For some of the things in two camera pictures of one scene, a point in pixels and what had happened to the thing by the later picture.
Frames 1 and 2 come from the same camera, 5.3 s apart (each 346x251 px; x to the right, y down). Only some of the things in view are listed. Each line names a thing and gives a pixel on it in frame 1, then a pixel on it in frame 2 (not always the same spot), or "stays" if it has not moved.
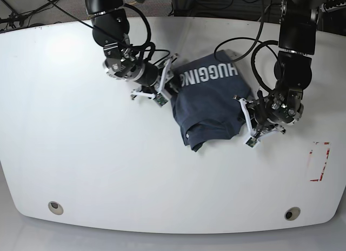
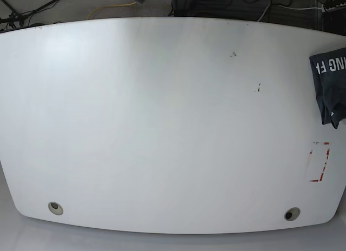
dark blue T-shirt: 208,102 to 328,71
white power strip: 323,8 stays
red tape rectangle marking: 311,152 stays
